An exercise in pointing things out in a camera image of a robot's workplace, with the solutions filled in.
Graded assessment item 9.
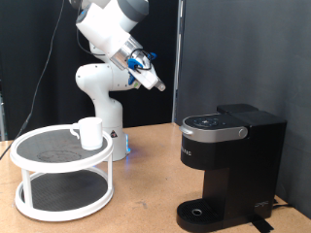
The black tape strip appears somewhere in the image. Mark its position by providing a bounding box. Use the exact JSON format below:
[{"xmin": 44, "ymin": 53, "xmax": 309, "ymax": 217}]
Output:
[{"xmin": 247, "ymin": 216, "xmax": 275, "ymax": 233}]

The black round grip liner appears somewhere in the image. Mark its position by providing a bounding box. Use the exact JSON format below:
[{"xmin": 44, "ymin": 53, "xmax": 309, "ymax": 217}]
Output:
[
  {"xmin": 17, "ymin": 128, "xmax": 110, "ymax": 164},
  {"xmin": 20, "ymin": 169, "xmax": 109, "ymax": 213}
]

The black backdrop curtain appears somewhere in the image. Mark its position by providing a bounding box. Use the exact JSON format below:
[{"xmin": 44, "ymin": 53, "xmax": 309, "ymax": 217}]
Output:
[{"xmin": 0, "ymin": 0, "xmax": 179, "ymax": 141}]

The grey metal frame bar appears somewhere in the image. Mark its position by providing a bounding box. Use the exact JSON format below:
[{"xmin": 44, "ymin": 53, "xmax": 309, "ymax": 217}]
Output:
[{"xmin": 0, "ymin": 81, "xmax": 8, "ymax": 142}]

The white two-tier turntable stand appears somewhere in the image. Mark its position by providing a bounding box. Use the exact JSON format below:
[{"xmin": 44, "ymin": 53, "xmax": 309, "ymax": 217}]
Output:
[{"xmin": 9, "ymin": 123, "xmax": 115, "ymax": 223}]

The black Keurig coffee machine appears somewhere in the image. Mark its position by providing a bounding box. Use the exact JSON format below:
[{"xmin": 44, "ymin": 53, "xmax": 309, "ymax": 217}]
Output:
[{"xmin": 175, "ymin": 103, "xmax": 288, "ymax": 233}]

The silver vertical metal post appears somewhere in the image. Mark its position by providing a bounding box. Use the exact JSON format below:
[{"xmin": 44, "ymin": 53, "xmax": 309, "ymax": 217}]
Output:
[{"xmin": 170, "ymin": 0, "xmax": 187, "ymax": 124}]

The Keurig lid with silver handle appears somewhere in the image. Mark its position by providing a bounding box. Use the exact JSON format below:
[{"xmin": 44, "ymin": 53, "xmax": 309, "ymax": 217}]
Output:
[{"xmin": 179, "ymin": 113, "xmax": 249, "ymax": 144}]

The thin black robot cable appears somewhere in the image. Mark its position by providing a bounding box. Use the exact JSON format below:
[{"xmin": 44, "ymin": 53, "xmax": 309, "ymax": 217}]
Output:
[{"xmin": 0, "ymin": 0, "xmax": 154, "ymax": 160}]

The wrist camera on blue mount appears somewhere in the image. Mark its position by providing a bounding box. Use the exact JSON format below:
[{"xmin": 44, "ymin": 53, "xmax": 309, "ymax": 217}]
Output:
[{"xmin": 127, "ymin": 71, "xmax": 143, "ymax": 90}]

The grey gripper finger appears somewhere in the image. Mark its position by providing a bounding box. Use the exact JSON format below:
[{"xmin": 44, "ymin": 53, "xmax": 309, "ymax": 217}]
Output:
[{"xmin": 153, "ymin": 80, "xmax": 167, "ymax": 93}]

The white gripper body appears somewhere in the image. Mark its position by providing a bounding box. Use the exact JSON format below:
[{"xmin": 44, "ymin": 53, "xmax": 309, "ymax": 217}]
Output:
[{"xmin": 130, "ymin": 59, "xmax": 162, "ymax": 91}]

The dark grey partition panel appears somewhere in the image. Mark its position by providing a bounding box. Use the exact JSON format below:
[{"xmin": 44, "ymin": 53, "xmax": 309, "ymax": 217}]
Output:
[{"xmin": 176, "ymin": 0, "xmax": 311, "ymax": 219}]

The black machine power cord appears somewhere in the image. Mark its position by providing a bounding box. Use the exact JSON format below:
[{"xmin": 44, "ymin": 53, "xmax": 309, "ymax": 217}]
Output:
[{"xmin": 271, "ymin": 197, "xmax": 294, "ymax": 210}]

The white ceramic mug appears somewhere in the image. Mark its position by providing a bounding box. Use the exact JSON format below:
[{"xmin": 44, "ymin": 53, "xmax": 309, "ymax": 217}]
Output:
[{"xmin": 69, "ymin": 116, "xmax": 104, "ymax": 151}]

